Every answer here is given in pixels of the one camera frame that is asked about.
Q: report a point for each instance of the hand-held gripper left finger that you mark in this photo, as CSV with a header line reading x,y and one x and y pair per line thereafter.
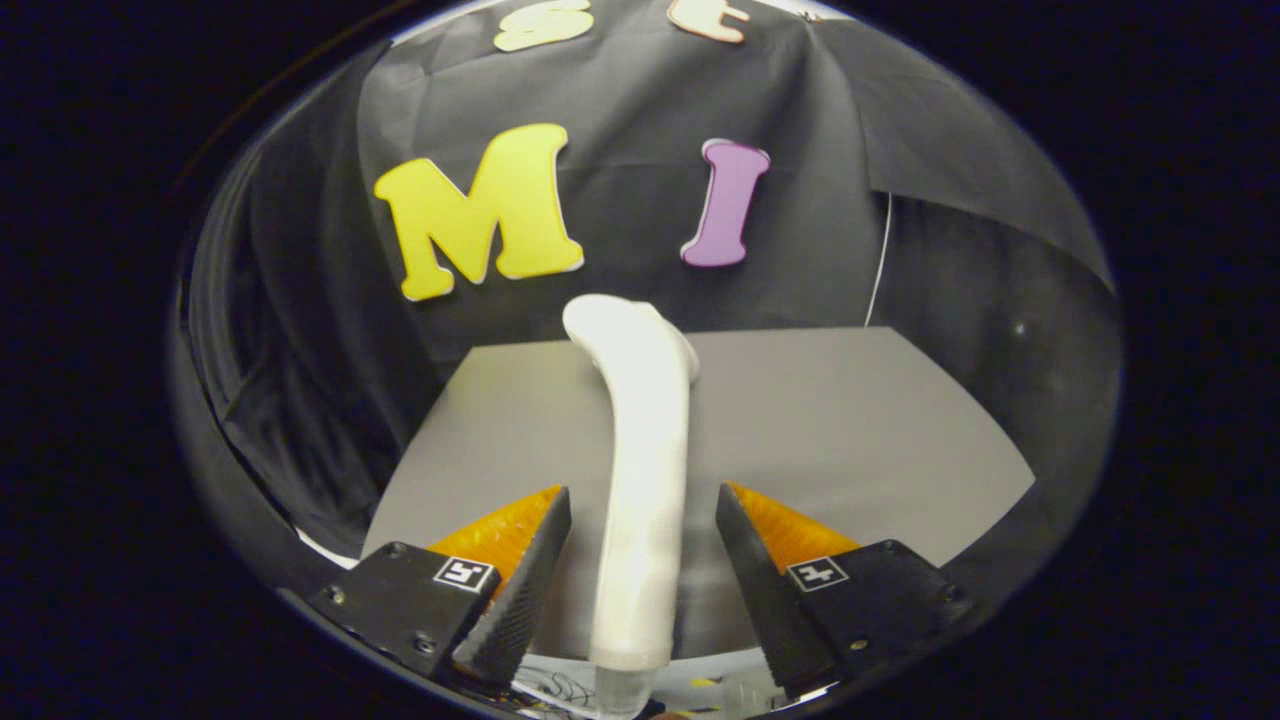
x,y
520,600

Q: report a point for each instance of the white shirt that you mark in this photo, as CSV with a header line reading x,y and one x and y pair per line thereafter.
x,y
322,546

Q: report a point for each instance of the white garment steamer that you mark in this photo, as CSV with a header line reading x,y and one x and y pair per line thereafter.
x,y
645,480

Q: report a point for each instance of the black suit jacket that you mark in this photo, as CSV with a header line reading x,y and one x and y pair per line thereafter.
x,y
300,400

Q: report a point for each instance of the black backdrop cloth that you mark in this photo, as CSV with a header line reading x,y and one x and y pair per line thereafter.
x,y
640,200

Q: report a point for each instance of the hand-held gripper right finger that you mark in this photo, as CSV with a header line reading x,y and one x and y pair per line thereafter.
x,y
765,590

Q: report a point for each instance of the grey cabinet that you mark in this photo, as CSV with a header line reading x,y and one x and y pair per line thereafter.
x,y
850,430

